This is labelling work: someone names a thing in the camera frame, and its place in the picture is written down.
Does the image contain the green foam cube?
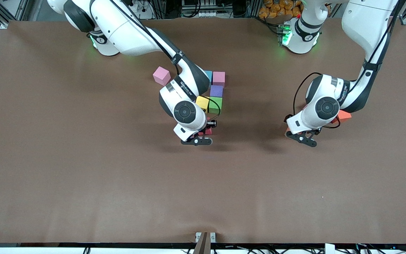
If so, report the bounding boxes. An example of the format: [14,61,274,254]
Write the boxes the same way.
[208,97,223,115]

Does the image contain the yellow foam cube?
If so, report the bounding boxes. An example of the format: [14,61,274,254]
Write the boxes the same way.
[195,96,210,113]

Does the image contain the pink foam cube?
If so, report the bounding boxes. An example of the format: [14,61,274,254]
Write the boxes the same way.
[153,66,171,86]
[212,71,226,88]

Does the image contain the orange snack bags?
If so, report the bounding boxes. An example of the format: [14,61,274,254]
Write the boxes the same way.
[258,0,304,19]

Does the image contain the brown paper table cover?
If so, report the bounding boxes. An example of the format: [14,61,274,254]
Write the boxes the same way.
[0,18,406,244]

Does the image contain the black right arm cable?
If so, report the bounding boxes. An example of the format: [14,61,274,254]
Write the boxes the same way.
[203,97,222,121]

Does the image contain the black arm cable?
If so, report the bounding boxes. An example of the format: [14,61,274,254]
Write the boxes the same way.
[203,97,222,121]
[293,72,341,128]

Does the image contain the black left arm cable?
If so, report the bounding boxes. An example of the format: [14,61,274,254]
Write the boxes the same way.
[293,72,341,128]

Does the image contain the small metal bracket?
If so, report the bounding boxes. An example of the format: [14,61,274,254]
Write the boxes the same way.
[195,232,216,244]

